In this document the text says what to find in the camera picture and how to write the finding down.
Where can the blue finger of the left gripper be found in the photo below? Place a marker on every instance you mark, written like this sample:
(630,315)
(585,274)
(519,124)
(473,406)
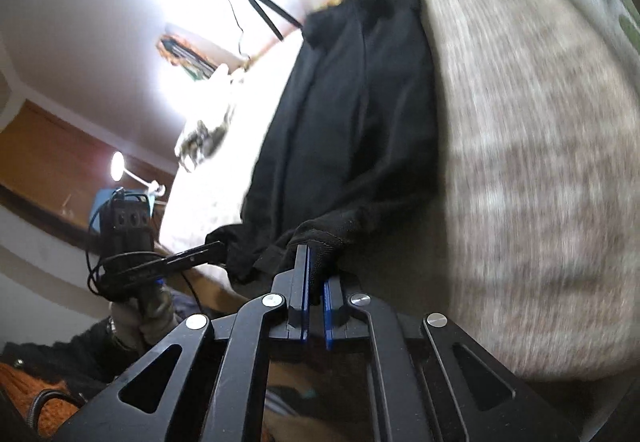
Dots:
(214,252)

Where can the white clip desk lamp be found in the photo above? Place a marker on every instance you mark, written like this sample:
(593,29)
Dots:
(119,170)

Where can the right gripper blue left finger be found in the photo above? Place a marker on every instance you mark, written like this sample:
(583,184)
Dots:
(298,302)

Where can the gloved left hand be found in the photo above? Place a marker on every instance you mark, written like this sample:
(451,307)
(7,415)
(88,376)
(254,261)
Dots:
(142,322)

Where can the black t-shirt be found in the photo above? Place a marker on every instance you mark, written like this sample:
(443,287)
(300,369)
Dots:
(352,145)

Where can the white tote bag pile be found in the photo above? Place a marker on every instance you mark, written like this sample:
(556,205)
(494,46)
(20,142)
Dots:
(208,117)

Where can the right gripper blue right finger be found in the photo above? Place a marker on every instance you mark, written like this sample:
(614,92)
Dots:
(333,312)

